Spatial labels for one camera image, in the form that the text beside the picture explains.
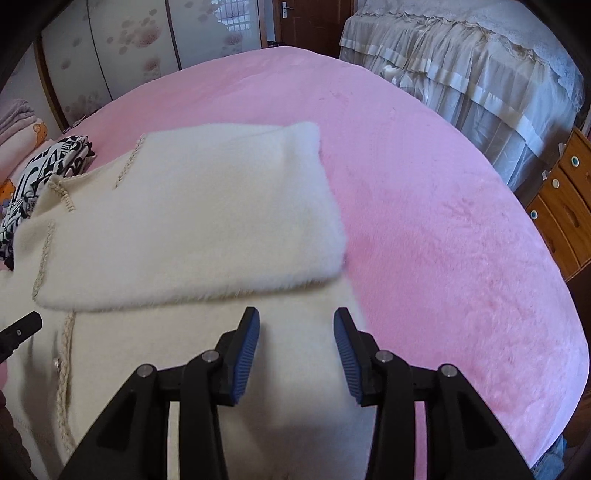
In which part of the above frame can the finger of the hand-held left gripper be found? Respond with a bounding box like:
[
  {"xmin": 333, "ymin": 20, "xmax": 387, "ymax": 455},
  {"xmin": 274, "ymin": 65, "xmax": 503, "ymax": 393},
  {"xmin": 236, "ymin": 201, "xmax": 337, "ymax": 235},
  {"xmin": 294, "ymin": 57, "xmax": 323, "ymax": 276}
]
[{"xmin": 0, "ymin": 311, "xmax": 44, "ymax": 364}]

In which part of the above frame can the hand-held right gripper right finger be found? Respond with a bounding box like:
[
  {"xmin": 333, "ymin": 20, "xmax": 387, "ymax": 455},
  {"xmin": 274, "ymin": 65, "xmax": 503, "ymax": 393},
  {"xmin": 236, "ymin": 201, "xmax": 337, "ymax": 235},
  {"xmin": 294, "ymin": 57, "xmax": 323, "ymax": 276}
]
[{"xmin": 333, "ymin": 307, "xmax": 536, "ymax": 480}]

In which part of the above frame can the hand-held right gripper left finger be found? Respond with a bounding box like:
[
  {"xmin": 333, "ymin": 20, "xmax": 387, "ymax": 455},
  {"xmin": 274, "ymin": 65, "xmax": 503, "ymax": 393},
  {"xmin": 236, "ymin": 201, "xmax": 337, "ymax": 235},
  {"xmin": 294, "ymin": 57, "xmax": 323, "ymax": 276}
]
[{"xmin": 58, "ymin": 307, "xmax": 262, "ymax": 480}]

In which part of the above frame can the white fluffy coat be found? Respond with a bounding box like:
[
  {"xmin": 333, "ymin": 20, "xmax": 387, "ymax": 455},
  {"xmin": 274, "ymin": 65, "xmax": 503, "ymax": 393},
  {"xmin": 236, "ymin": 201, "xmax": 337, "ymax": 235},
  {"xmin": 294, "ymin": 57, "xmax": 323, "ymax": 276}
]
[{"xmin": 0, "ymin": 121, "xmax": 377, "ymax": 480}]

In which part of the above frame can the person's left forearm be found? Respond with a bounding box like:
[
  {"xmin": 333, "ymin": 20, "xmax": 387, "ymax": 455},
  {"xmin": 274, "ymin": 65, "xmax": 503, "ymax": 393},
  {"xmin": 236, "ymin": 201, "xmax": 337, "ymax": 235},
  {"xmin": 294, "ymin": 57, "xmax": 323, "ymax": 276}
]
[{"xmin": 0, "ymin": 390, "xmax": 34, "ymax": 480}]

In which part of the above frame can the pink bed blanket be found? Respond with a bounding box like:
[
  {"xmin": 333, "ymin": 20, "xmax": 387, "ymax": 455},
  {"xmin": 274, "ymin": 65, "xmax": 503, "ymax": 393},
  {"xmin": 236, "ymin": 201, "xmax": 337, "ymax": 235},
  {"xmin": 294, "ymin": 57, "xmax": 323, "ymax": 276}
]
[{"xmin": 0, "ymin": 45, "xmax": 590, "ymax": 480}]

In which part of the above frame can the black and white printed garment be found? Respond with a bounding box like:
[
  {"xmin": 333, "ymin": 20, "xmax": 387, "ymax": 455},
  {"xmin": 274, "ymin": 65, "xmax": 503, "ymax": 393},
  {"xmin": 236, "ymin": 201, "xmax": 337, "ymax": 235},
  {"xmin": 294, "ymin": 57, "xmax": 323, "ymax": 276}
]
[{"xmin": 0, "ymin": 134, "xmax": 95, "ymax": 271}]

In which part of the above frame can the cartoon print quilt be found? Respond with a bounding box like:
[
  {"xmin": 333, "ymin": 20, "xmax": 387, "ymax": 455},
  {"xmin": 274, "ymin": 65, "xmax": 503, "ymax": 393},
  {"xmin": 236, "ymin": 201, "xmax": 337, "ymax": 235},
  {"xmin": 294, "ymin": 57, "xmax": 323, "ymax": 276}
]
[{"xmin": 0, "ymin": 117, "xmax": 48, "ymax": 217}]

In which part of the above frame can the mauve folded blanket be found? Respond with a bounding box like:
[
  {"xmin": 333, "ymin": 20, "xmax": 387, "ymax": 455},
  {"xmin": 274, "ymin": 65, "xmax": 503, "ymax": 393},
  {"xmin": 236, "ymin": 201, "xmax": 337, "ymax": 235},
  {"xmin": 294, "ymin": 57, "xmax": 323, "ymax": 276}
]
[{"xmin": 0, "ymin": 98, "xmax": 37, "ymax": 141}]

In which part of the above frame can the blue cloth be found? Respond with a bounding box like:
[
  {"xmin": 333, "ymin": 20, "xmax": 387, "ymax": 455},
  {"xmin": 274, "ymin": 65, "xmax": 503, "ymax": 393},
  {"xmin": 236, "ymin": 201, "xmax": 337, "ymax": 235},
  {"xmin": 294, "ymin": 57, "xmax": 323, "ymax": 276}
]
[{"xmin": 536, "ymin": 435, "xmax": 572, "ymax": 477}]

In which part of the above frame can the wooden dresser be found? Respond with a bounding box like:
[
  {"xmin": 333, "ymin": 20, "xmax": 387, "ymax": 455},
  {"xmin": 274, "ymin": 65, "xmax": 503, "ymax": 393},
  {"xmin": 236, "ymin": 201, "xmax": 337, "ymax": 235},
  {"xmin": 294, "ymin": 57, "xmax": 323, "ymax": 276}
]
[{"xmin": 525, "ymin": 127, "xmax": 591, "ymax": 283}]

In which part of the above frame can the floral sliding door wardrobe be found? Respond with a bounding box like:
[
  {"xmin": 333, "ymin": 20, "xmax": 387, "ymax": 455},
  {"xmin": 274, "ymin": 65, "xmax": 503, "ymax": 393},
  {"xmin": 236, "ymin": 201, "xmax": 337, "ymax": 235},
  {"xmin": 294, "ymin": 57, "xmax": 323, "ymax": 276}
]
[{"xmin": 33, "ymin": 0, "xmax": 269, "ymax": 131}]

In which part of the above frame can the bed with cream frilled cover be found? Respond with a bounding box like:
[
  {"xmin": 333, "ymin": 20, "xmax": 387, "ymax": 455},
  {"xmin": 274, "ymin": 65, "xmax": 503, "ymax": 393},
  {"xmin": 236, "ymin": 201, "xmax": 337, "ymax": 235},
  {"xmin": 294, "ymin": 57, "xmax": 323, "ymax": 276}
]
[{"xmin": 338, "ymin": 0, "xmax": 586, "ymax": 191}]

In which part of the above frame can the brown wooden door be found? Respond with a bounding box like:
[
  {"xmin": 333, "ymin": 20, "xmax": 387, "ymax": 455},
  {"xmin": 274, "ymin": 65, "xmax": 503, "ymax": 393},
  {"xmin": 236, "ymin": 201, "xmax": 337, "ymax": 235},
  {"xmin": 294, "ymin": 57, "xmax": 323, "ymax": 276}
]
[{"xmin": 272, "ymin": 0, "xmax": 357, "ymax": 60}]

